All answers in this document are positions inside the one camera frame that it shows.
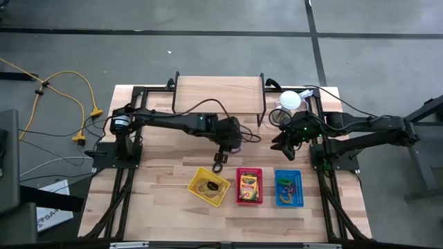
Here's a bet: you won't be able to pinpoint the silver frame bracket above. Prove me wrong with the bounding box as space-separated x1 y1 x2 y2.
302 243 343 249
109 241 150 249

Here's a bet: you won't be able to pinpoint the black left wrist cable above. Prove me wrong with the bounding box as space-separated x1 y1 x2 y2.
172 98 262 144

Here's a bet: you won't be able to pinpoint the yellow extension cable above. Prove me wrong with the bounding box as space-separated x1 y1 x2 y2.
0 57 104 146

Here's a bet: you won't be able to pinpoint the long red-brown rubber band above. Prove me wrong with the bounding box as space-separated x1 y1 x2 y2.
200 192 224 202

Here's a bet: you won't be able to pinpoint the white printed sign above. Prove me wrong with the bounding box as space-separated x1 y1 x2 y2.
36 178 74 233

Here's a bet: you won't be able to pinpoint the black flat board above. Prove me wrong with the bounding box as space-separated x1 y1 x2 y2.
20 185 86 212

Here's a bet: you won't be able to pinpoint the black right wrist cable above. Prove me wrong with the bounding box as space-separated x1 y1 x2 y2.
269 107 333 134

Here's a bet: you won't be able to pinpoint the grey cabinet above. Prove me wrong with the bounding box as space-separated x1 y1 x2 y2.
0 109 39 245

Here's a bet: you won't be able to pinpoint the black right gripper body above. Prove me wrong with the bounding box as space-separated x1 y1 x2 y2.
282 112 321 162

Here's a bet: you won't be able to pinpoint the blue plastic basket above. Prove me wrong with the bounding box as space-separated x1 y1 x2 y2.
274 169 305 208

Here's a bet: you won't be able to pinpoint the yellow plastic basket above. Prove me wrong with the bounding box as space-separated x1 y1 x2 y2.
187 167 231 208

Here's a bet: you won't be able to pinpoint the Crayola crayon box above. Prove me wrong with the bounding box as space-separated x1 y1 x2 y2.
239 174 260 202

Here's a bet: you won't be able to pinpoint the red plastic basket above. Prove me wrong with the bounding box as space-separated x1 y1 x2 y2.
235 167 264 205

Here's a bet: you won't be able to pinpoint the white dome metal lamp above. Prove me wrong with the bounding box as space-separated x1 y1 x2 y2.
269 89 302 127

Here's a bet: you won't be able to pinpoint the wooden shelf riser black legs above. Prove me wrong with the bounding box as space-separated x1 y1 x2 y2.
172 71 266 128

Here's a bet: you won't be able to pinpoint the white lamp cable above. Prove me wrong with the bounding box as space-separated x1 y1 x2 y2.
298 88 314 112

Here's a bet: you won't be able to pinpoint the white floor cable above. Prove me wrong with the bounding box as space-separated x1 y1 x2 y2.
19 156 94 177

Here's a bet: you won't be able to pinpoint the black metal stand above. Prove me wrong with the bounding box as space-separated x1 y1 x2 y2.
403 93 443 201

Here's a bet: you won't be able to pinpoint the black metal table frame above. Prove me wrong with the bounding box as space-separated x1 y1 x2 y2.
82 75 373 243

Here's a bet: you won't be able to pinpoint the black floor cable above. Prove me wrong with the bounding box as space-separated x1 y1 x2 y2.
19 116 114 156

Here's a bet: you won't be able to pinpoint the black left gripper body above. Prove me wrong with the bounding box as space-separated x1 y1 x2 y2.
210 116 243 165

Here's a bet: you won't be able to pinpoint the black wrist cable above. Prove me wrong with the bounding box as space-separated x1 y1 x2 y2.
172 98 262 144
269 107 333 134

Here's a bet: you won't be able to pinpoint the long black cable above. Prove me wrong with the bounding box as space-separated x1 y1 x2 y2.
303 84 380 118

